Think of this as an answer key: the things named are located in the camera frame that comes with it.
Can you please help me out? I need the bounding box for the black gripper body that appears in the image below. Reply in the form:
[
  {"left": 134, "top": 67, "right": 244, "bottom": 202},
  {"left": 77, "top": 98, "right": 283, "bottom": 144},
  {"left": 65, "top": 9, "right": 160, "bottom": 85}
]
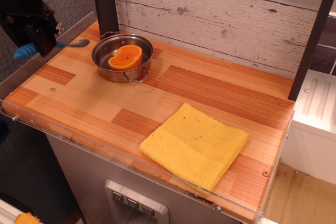
[{"left": 1, "top": 2, "right": 63, "bottom": 47}]

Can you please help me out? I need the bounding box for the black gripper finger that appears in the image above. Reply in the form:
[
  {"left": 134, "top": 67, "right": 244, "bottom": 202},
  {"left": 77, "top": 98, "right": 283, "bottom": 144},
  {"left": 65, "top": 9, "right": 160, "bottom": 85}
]
[{"left": 24, "top": 25, "right": 57, "bottom": 57}]

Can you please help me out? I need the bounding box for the blue handled metal spoon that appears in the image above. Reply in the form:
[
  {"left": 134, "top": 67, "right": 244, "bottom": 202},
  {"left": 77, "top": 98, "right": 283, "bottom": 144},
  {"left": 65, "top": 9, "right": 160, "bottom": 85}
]
[{"left": 14, "top": 39, "right": 90, "bottom": 59}]

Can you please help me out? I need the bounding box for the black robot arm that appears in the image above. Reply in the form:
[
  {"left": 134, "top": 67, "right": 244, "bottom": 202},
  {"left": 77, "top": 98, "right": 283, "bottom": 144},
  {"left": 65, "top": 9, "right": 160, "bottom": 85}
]
[{"left": 1, "top": 0, "right": 66, "bottom": 59}]

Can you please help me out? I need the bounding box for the clear acrylic counter guard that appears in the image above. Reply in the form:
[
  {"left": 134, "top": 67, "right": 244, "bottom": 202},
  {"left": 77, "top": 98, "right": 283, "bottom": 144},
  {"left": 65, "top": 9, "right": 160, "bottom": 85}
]
[{"left": 3, "top": 90, "right": 295, "bottom": 223}]

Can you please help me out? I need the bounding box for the small steel pot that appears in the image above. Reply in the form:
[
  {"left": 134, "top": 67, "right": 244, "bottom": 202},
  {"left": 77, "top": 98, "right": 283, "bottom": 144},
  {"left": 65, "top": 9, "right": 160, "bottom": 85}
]
[{"left": 91, "top": 32, "right": 154, "bottom": 82}]

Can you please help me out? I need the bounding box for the orange toy fruit half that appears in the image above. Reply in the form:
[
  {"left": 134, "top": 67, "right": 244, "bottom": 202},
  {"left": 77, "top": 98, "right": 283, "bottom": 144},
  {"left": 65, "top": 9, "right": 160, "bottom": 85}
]
[{"left": 108, "top": 45, "right": 143, "bottom": 71}]

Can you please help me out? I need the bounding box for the silver toy dishwasher cabinet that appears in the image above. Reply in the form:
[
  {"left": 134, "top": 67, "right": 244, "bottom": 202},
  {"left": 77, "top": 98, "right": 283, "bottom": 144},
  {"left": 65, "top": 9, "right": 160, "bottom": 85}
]
[{"left": 47, "top": 136, "right": 239, "bottom": 223}]

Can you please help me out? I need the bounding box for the grey button control panel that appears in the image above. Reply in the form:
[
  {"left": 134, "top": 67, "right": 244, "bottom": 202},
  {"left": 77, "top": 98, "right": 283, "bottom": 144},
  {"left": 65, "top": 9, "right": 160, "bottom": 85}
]
[{"left": 104, "top": 179, "right": 170, "bottom": 223}]

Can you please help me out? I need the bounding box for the orange plush toy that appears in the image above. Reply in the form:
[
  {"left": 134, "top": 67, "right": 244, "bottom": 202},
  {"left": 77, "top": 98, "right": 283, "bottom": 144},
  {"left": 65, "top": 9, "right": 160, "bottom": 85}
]
[{"left": 14, "top": 213, "right": 41, "bottom": 224}]

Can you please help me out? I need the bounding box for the yellow folded cloth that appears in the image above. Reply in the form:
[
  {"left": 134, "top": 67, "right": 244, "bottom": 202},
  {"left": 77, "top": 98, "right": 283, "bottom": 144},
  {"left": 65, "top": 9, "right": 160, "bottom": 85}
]
[{"left": 139, "top": 103, "right": 248, "bottom": 196}]

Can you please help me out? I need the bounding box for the white toy sink unit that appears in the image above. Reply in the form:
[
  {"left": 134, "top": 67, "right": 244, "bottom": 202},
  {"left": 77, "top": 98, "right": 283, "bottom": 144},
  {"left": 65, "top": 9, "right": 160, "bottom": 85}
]
[{"left": 281, "top": 70, "right": 335, "bottom": 184}]

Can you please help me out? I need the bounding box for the dark left frame post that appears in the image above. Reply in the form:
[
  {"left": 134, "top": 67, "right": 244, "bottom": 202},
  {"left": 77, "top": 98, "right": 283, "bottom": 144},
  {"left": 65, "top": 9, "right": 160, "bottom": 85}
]
[{"left": 94, "top": 0, "right": 119, "bottom": 39}]

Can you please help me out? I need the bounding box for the dark frame post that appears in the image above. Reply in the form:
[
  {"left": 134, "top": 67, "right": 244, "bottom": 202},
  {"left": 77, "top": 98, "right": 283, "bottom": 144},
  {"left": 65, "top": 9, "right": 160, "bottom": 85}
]
[
  {"left": 288, "top": 0, "right": 334, "bottom": 101},
  {"left": 94, "top": 0, "right": 119, "bottom": 39}
]

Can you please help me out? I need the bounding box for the dark right frame post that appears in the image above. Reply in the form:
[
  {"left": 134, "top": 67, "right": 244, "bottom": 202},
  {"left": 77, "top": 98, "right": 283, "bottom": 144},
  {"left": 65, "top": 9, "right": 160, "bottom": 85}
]
[{"left": 288, "top": 0, "right": 334, "bottom": 101}]

